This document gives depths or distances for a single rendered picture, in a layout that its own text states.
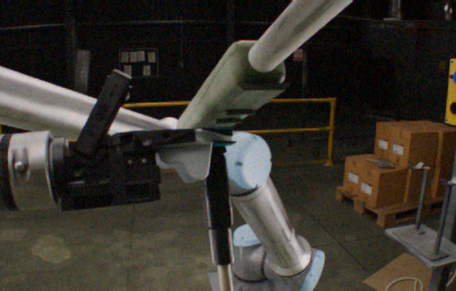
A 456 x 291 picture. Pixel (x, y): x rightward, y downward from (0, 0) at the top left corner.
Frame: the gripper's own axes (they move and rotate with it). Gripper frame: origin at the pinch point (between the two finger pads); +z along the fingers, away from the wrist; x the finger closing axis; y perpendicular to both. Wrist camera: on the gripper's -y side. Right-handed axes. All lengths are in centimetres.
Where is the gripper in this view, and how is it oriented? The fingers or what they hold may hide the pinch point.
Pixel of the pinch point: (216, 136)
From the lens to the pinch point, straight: 45.8
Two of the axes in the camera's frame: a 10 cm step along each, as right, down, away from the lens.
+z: 9.4, -0.9, 3.3
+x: 3.1, -1.9, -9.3
